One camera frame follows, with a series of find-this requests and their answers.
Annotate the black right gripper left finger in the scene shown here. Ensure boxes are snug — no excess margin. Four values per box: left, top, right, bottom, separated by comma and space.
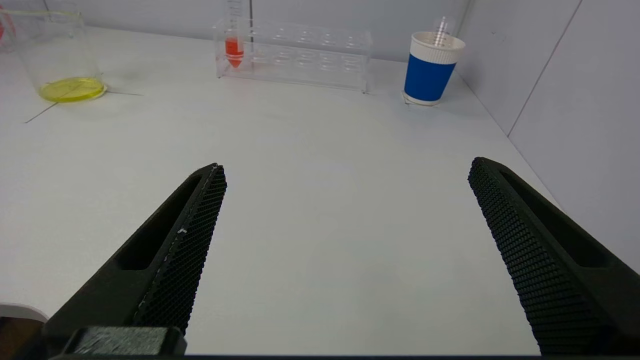
41, 163, 227, 358

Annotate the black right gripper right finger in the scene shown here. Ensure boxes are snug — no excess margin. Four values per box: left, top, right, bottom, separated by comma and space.
468, 157, 640, 357

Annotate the test tube with yellow pigment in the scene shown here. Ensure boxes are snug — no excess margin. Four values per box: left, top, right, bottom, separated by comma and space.
432, 16, 456, 48

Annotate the clear glass beaker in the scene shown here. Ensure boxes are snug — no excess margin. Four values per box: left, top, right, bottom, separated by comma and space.
0, 10, 108, 104

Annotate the test tube with red pigment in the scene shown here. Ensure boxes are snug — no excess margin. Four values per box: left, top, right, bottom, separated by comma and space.
223, 0, 246, 69

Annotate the clear acrylic test tube rack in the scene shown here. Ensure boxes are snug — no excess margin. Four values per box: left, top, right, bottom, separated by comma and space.
214, 17, 373, 94

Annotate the blue and white paper cup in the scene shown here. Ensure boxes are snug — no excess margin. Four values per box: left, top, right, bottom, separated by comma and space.
402, 31, 467, 107

